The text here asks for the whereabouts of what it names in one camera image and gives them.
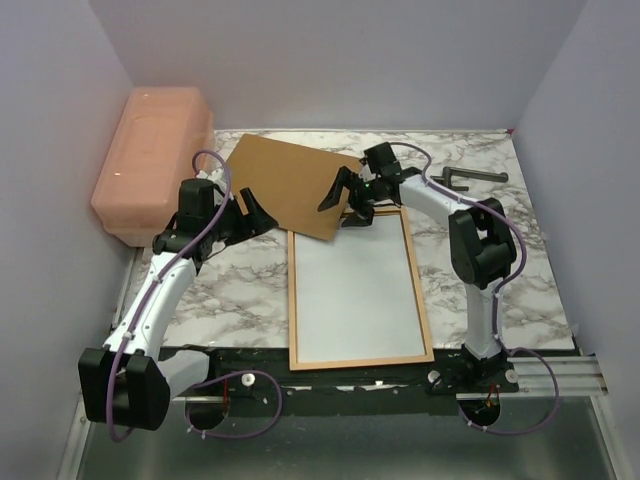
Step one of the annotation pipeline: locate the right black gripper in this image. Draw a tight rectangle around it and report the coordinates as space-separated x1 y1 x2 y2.
319 166 383 228

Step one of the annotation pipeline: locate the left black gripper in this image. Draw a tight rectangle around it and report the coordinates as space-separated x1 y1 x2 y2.
205 188 278 246

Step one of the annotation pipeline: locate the brown wooden picture frame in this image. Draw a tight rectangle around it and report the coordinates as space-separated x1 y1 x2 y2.
286 207 434 372

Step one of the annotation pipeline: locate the brown frame backing board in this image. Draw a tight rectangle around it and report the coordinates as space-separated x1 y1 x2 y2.
227 134 362 241

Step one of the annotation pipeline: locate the photo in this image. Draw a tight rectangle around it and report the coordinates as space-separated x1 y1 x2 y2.
293 214 426 361

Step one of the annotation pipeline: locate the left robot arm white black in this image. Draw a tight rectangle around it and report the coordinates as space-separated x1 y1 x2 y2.
78 178 278 431

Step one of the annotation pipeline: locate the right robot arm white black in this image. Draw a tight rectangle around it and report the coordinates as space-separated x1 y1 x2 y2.
317 142 517 392

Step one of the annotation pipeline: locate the pink plastic storage box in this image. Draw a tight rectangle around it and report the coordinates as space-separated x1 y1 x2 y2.
91 87 214 248

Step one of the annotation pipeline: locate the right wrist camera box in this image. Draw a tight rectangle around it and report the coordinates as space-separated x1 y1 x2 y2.
358 157 375 181

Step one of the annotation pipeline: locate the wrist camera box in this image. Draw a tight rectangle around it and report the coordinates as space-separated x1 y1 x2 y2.
196 167 227 192
358 157 375 181

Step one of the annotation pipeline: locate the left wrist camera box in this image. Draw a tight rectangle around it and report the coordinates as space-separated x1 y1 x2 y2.
196 167 227 192

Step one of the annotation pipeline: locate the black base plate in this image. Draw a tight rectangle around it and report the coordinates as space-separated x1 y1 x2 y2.
188 345 519 417

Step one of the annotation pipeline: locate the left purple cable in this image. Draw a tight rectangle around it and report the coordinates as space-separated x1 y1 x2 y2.
107 149 284 444

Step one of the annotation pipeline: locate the aluminium rail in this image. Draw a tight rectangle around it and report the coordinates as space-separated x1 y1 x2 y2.
500 356 608 398

